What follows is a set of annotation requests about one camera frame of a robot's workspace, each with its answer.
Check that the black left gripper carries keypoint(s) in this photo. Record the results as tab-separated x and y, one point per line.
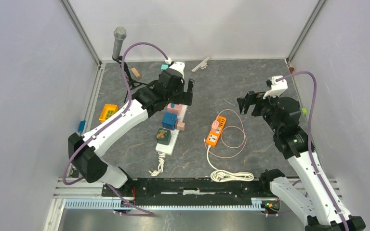
184	97

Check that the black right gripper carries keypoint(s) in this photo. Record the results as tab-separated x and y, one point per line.
253	97

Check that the pink cube socket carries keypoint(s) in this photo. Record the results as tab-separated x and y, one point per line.
174	108

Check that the small mauve cube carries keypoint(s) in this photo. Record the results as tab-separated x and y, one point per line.
180	125

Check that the blue cube socket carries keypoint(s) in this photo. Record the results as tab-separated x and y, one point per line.
169	120

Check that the orange power strip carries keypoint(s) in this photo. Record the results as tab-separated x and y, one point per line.
213	138

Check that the dark green socket cube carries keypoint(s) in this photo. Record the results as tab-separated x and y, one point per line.
163	136

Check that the white multicolour power strip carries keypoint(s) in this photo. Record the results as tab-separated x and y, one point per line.
168	149

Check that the small pink charger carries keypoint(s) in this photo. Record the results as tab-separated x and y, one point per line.
215	127

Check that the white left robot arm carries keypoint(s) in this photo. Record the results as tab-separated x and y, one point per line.
86	152

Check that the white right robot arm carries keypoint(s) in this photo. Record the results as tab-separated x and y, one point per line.
321	209

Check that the teal cube block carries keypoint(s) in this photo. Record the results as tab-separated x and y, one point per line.
164	67

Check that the tan wooden block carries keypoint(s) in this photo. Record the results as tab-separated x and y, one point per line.
135	72

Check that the black tripod mic stand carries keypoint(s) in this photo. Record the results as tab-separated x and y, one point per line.
133	84

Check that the yellow toy crate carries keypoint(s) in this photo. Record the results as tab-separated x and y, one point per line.
107	111

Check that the grey microphone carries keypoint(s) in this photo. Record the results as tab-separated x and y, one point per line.
120	35

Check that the white plastic bracket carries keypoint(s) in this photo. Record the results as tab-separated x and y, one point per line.
202	65

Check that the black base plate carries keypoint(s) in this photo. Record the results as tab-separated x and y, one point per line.
191	191

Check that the blue clip on rail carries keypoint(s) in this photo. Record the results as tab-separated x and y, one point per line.
81	126

